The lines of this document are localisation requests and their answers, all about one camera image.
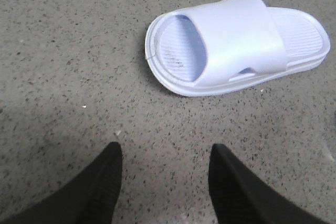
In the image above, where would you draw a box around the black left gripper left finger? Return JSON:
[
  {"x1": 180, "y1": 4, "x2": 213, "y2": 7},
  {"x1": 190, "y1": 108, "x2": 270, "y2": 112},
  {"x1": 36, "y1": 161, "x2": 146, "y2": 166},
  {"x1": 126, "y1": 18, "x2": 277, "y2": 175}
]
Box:
[{"x1": 3, "y1": 142, "x2": 122, "y2": 223}]

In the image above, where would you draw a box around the light blue slipper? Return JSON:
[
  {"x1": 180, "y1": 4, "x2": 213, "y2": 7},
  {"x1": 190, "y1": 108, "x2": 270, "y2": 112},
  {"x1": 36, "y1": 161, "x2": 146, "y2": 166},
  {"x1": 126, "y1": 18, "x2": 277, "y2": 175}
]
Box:
[{"x1": 145, "y1": 0, "x2": 331, "y2": 97}]

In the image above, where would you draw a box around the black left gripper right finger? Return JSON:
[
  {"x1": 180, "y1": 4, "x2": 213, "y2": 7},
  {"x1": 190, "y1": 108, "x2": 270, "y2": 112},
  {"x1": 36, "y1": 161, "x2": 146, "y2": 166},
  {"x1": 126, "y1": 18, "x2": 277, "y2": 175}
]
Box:
[{"x1": 208, "y1": 143, "x2": 335, "y2": 223}]

